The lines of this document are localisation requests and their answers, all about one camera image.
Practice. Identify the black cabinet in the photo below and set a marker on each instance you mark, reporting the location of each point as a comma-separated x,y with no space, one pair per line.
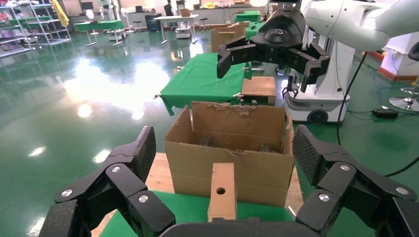
152,23

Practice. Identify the white office table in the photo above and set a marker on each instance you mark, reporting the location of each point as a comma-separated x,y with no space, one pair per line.
176,18

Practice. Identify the neighbouring green cloth table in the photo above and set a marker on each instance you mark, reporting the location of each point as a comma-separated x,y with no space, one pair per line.
203,78

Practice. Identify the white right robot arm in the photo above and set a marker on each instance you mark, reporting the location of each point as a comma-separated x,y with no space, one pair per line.
353,19

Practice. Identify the chrome stool base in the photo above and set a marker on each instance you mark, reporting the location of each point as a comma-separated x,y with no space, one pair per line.
406,103

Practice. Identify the white wheeled robot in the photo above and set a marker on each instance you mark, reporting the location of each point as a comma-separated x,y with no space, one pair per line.
334,81

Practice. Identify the large open cardboard carton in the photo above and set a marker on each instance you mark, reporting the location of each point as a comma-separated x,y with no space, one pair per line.
255,176

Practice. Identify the distant green cloth table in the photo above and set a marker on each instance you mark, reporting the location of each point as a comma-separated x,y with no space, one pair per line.
248,18

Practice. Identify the metal shelving rack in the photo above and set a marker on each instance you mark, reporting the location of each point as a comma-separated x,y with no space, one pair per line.
13,32
49,26

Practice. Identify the square wooden board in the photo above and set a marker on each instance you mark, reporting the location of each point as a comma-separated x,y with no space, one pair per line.
258,88

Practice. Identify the person in black clothes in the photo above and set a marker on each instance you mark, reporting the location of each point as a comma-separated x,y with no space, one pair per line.
168,9

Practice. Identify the black round stool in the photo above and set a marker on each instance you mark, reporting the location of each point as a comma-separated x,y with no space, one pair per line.
204,21
137,23

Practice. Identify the black power adapter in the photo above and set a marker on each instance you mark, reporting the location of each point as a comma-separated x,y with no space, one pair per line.
385,113

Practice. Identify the small cardboard box with hole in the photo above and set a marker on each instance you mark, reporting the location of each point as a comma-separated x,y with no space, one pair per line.
222,206

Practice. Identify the white pedestal with red base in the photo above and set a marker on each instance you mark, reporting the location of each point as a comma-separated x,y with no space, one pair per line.
397,59

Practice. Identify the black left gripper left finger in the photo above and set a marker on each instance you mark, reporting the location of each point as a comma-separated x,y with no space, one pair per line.
124,176

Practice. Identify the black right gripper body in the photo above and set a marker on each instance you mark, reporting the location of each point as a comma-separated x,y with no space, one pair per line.
281,36

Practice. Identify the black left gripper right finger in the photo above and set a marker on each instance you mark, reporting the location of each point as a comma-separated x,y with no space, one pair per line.
337,176

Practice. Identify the yellow hanging cloth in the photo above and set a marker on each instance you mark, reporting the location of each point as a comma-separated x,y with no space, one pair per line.
61,13

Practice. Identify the long green cloth table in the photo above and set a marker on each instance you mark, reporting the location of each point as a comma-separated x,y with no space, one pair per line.
98,25

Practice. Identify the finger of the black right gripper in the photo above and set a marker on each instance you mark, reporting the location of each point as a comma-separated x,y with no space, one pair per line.
235,54
312,65

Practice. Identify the background cardboard carton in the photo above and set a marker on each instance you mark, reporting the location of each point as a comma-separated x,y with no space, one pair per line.
226,37

